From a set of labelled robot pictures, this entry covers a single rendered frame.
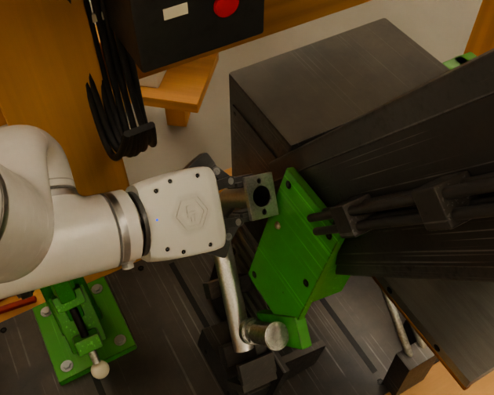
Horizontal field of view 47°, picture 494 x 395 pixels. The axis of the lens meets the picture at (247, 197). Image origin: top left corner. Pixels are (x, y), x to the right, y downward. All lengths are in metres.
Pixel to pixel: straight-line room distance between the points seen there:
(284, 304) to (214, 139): 1.81
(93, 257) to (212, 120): 2.05
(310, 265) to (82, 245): 0.27
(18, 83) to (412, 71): 0.56
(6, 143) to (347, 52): 0.57
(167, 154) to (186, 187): 1.84
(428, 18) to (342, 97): 2.57
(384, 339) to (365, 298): 0.08
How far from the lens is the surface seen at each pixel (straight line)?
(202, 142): 2.52
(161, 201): 0.64
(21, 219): 0.40
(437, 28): 3.33
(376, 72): 0.90
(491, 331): 0.79
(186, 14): 0.69
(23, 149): 0.52
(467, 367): 0.76
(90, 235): 0.60
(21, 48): 0.77
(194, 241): 0.66
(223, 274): 0.83
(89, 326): 0.92
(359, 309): 1.02
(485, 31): 1.44
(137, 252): 0.63
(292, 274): 0.74
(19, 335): 1.05
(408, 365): 0.87
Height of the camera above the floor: 1.79
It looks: 51 degrees down
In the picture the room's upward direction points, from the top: straight up
